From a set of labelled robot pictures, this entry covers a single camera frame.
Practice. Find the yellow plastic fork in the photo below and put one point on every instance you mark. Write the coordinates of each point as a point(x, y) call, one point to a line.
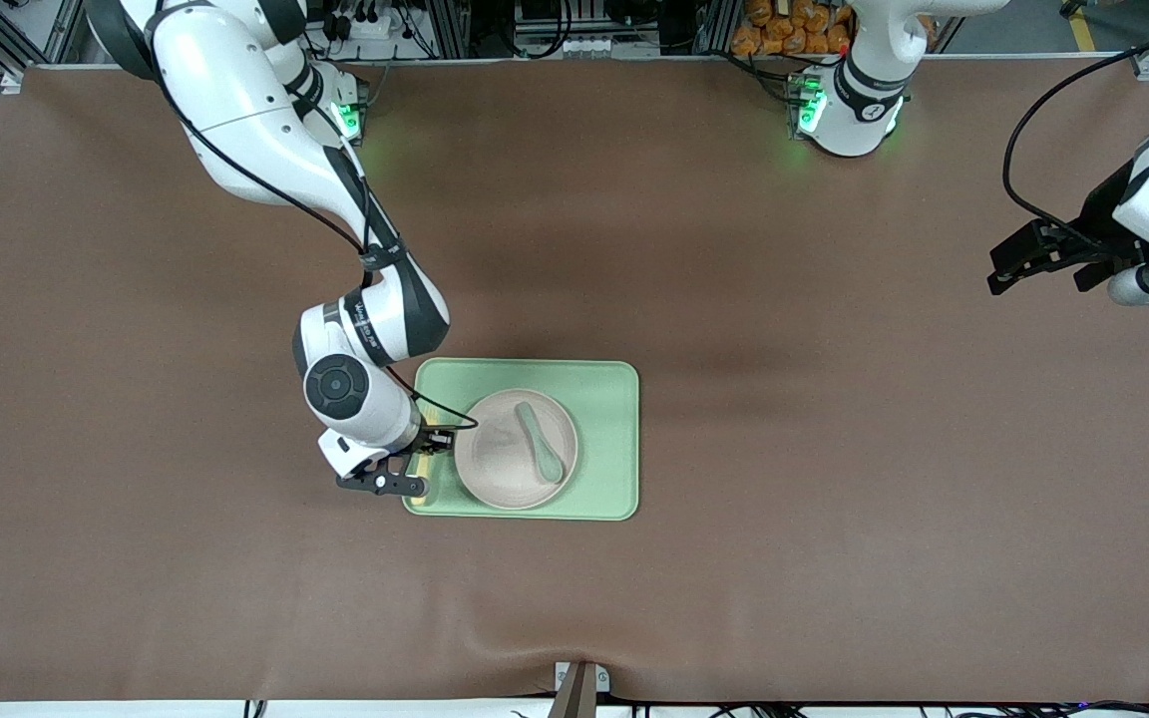
point(420, 466)

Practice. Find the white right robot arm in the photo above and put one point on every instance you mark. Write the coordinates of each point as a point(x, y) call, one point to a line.
point(235, 100)

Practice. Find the white power strip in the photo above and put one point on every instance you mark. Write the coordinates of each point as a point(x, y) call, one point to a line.
point(365, 28)

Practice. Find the pile of orange bread rolls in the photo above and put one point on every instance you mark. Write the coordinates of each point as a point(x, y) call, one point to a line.
point(784, 30)

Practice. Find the brown table cover sheet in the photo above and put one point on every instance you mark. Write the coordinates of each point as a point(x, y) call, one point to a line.
point(734, 249)

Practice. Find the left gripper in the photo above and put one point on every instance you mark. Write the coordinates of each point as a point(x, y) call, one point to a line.
point(1100, 214)

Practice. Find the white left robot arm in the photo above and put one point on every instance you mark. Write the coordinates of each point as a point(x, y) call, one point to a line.
point(854, 120)

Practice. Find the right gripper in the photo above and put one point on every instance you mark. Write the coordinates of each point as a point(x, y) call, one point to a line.
point(428, 439)

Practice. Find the light green rectangular tray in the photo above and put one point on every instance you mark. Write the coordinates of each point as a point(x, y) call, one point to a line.
point(604, 439)

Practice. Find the light green plastic spoon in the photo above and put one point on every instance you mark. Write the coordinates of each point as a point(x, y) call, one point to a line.
point(547, 464)

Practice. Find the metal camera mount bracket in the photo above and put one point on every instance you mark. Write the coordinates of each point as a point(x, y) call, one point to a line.
point(579, 693)

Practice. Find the aluminium frame post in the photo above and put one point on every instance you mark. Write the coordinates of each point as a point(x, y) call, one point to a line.
point(447, 25)
point(714, 25)

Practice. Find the round beige plate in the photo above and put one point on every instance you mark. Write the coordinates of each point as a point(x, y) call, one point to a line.
point(505, 469)

